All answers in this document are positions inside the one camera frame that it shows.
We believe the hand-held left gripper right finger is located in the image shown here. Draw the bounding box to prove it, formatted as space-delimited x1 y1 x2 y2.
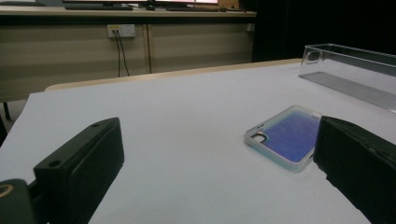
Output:
313 116 396 224

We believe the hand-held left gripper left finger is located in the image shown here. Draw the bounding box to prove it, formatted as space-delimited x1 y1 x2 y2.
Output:
33 117 125 224

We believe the iridescent blue phone case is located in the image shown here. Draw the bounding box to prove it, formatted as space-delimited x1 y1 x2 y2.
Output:
243 105 322 174

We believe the clear plastic rectangular container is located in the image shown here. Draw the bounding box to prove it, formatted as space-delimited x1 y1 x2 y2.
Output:
298 43 396 114

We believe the beige background desk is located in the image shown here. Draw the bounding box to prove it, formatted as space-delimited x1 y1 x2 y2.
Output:
0 5 258 104

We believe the white table cover sheet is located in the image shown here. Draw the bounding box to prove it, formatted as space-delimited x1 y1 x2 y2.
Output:
0 62 396 224

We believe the wooden table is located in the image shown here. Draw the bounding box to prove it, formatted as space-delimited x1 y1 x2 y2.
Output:
45 58 303 92

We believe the black curtain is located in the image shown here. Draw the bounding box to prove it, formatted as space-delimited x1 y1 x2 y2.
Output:
251 0 396 63

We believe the black keyboard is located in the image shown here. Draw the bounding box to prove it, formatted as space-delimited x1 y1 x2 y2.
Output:
64 2 134 11
164 6 221 13

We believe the computer monitor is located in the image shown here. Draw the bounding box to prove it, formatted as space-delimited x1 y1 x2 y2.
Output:
62 0 219 6

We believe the black power cable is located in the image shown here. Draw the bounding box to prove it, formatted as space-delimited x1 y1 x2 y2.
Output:
117 30 131 77
113 30 121 78

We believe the white wall socket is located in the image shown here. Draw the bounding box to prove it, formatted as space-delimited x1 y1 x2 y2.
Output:
106 23 136 39

